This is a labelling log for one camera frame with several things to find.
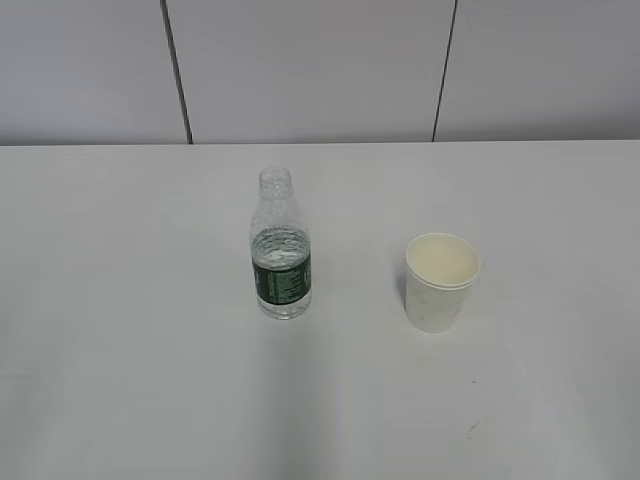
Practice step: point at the white paper cup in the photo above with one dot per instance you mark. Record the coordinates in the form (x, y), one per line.
(440, 269)

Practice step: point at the clear water bottle green label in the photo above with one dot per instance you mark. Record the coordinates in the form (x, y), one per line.
(280, 247)

